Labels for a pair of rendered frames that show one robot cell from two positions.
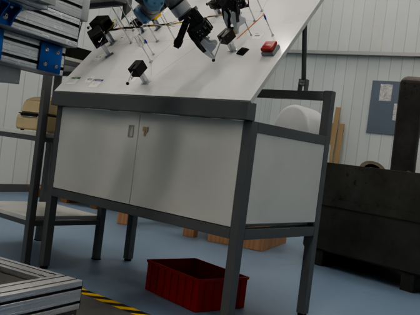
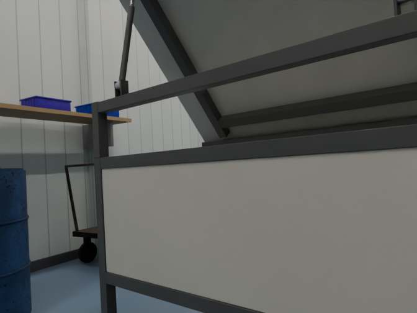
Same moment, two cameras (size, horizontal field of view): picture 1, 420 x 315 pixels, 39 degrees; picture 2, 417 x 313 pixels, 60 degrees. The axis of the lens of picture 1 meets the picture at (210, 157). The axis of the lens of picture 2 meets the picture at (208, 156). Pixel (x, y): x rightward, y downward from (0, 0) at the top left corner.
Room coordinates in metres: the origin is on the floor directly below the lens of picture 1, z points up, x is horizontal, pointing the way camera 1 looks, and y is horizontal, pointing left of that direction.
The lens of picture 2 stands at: (3.88, -0.07, 0.75)
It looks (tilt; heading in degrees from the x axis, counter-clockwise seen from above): 2 degrees up; 181
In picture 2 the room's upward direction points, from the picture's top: 3 degrees counter-clockwise
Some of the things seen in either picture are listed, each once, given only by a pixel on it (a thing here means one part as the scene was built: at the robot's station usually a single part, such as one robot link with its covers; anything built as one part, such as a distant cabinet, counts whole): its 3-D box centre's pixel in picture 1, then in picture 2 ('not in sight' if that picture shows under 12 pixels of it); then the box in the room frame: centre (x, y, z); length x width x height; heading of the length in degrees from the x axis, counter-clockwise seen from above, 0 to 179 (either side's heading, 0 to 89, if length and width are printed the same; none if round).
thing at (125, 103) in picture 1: (139, 104); (321, 137); (2.51, 0.33, 0.83); 1.18 x 0.05 x 0.06; 51
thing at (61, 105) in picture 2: not in sight; (46, 106); (1.20, -1.35, 1.27); 0.30 x 0.21 x 0.10; 151
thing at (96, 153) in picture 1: (95, 152); not in sight; (2.70, 0.53, 0.60); 0.55 x 0.02 x 0.39; 51
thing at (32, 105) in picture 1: (52, 115); not in sight; (3.15, 0.86, 0.76); 0.30 x 0.21 x 0.20; 144
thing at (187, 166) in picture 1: (182, 165); not in sight; (2.35, 0.10, 0.60); 0.55 x 0.03 x 0.39; 51
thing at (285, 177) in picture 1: (182, 163); (283, 209); (2.76, 0.12, 0.60); 1.17 x 0.58 x 0.40; 51
